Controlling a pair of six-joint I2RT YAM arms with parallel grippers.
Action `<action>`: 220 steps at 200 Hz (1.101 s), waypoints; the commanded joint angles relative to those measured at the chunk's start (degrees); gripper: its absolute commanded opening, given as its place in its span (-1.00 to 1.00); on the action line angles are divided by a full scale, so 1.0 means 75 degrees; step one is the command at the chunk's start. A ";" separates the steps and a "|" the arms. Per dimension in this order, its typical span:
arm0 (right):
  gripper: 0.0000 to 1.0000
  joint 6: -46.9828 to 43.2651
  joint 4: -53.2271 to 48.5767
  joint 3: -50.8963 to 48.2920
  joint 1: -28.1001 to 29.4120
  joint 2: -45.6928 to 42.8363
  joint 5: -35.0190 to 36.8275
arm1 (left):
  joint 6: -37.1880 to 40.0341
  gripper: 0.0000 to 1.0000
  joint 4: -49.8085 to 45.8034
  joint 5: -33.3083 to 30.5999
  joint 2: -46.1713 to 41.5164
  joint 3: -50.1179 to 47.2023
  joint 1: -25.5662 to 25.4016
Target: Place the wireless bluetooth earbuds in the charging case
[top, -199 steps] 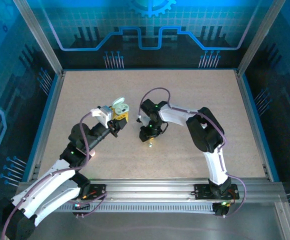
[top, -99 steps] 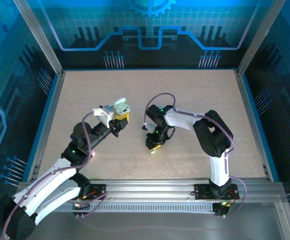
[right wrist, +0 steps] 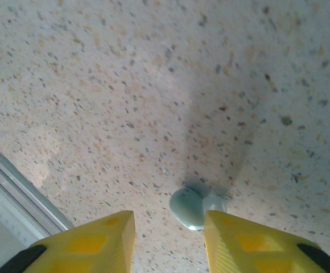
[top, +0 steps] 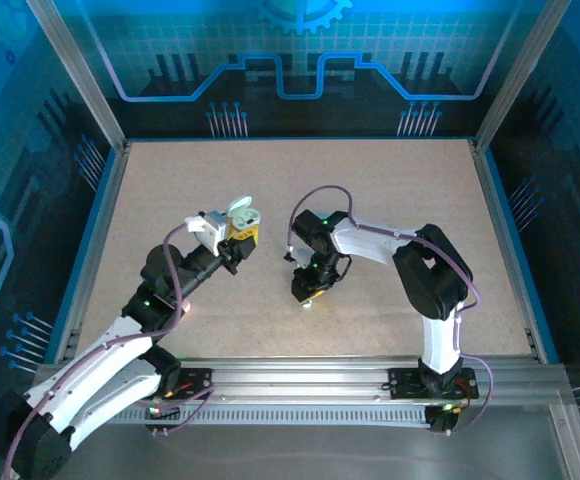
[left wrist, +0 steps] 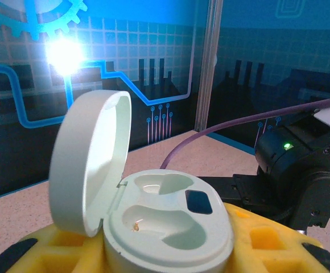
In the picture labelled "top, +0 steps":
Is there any aluminium table side rail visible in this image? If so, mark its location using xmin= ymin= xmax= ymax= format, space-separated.
xmin=52 ymin=142 xmax=132 ymax=364
xmin=468 ymin=139 xmax=560 ymax=364

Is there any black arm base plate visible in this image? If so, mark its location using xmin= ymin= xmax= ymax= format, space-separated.
xmin=387 ymin=367 xmax=480 ymax=401
xmin=169 ymin=367 xmax=215 ymax=401

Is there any pale mint earbud charging case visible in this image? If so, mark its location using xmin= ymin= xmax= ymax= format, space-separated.
xmin=225 ymin=194 xmax=264 ymax=230

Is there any slotted grey cable duct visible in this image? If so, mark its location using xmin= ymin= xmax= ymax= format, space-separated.
xmin=104 ymin=405 xmax=436 ymax=426

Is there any aluminium frame post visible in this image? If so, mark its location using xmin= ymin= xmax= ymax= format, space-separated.
xmin=472 ymin=0 xmax=572 ymax=152
xmin=24 ymin=0 xmax=132 ymax=152

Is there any black controller module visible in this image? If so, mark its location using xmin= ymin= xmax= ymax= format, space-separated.
xmin=143 ymin=399 xmax=182 ymax=437
xmin=427 ymin=402 xmax=464 ymax=437

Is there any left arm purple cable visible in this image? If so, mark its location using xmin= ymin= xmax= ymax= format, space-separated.
xmin=0 ymin=223 xmax=220 ymax=479

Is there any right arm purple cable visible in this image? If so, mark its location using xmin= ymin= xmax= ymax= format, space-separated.
xmin=286 ymin=185 xmax=495 ymax=436

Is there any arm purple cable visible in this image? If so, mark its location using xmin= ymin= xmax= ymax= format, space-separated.
xmin=286 ymin=185 xmax=495 ymax=436
xmin=0 ymin=223 xmax=220 ymax=479

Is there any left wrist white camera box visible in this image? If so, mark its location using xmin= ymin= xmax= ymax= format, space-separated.
xmin=184 ymin=209 xmax=230 ymax=251

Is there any aluminium mounting beam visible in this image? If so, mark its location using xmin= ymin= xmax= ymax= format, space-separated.
xmin=34 ymin=355 xmax=571 ymax=404

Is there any grey metal sheet panel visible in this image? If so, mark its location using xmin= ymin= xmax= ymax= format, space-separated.
xmin=0 ymin=389 xmax=580 ymax=480

